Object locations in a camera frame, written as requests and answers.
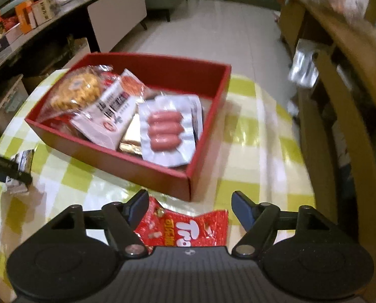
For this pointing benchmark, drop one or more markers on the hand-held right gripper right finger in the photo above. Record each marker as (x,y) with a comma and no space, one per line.
(243,210)

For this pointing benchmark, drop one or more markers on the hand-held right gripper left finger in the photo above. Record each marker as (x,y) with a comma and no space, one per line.
(137,206)

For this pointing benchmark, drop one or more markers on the red cardboard box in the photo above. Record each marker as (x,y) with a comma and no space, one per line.
(112,164)

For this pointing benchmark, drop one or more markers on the red gummy packet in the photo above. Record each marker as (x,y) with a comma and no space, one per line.
(181,230)

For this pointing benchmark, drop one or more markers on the gold foil snack packet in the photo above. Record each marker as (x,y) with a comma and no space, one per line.
(129,135)

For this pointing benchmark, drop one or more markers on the white sausage packet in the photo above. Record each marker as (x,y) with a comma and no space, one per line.
(164,129)

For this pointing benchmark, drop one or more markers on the white snack packet red print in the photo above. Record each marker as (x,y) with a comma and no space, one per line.
(109,113)

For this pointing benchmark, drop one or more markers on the round yellow cracker packet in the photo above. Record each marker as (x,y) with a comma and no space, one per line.
(77,88)

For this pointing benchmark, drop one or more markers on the green white checked tablecloth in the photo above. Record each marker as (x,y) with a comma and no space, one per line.
(254,151)

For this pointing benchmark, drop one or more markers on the beige storage bin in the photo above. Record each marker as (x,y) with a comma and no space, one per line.
(8,101)

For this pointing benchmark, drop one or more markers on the dark flat box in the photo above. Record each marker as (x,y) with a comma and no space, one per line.
(3,44)

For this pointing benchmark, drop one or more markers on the orange box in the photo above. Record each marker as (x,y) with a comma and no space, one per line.
(24,17)

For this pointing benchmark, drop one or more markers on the wooden shelf unit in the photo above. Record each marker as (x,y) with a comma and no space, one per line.
(349,101)

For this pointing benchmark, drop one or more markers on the silver foil bag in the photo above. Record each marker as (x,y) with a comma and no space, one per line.
(303,69)

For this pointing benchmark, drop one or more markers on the white printed box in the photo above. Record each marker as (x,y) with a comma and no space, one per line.
(44,11)

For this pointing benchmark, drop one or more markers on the long dark sideboard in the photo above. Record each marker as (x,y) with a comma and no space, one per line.
(77,1)

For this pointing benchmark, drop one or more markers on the beige cabinet door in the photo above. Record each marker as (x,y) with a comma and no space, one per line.
(115,15)

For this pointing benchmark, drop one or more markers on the clear plastic bag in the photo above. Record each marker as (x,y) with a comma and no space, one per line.
(358,3)

